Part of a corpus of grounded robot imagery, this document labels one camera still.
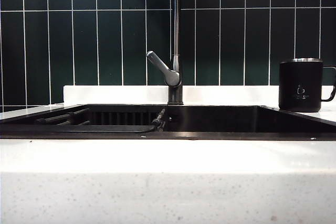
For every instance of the gunmetal tall kitchen faucet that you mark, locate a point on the gunmetal tall kitchen faucet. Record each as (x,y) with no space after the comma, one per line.
(176,24)

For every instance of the black steel-rimmed coffee mug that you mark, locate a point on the black steel-rimmed coffee mug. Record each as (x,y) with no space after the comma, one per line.
(299,85)

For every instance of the black undermount kitchen sink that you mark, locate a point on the black undermount kitchen sink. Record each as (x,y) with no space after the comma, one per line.
(223,123)

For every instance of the black sink drain rack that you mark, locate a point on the black sink drain rack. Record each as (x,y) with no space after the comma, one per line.
(105,128)

